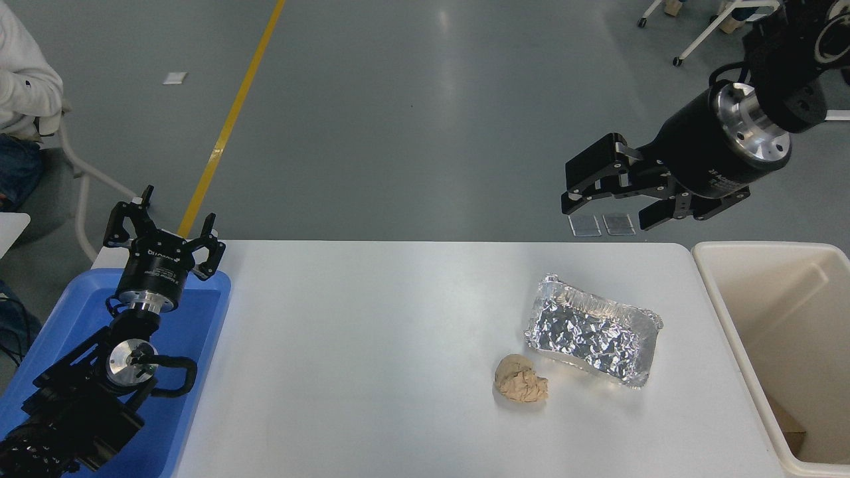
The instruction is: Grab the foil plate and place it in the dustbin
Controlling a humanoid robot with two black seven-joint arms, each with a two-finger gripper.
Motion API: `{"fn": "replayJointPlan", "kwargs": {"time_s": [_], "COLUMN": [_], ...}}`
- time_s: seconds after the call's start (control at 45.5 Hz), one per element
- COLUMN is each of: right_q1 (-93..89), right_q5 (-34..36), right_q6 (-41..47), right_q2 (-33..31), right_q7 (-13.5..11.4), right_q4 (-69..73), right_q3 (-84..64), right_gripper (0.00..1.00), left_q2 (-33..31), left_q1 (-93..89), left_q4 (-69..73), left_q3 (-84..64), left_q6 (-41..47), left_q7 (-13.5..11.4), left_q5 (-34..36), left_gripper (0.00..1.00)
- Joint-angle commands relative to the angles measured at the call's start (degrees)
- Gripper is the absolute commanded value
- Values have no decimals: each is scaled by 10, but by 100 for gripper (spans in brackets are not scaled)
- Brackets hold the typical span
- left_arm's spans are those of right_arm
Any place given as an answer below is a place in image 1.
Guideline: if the white metal chair frame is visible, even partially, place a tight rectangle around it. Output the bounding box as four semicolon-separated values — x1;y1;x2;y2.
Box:
39;100;138;263

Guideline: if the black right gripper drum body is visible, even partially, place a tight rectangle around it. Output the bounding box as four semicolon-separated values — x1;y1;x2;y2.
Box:
654;88;756;200

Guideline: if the crumpled tan paper ball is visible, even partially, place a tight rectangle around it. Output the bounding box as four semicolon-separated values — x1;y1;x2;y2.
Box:
494;353;551;404

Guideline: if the large pale plastic bin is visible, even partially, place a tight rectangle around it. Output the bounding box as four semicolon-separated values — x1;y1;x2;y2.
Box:
691;241;850;478

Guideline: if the person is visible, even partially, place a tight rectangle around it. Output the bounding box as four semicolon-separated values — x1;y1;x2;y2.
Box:
0;0;65;213

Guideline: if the small white side table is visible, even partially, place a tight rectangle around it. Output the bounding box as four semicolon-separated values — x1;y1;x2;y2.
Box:
0;212;32;260

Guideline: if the silver foil tray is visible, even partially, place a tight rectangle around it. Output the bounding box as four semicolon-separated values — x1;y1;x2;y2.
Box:
523;273;664;389

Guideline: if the blue plastic tray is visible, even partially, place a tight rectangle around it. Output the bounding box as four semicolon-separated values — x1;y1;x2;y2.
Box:
0;268;232;478

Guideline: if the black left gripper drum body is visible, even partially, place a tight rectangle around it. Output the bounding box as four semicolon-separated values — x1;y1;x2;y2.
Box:
118;229;197;302

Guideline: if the black cable bundle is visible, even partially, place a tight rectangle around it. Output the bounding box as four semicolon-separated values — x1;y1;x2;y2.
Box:
0;279;42;370

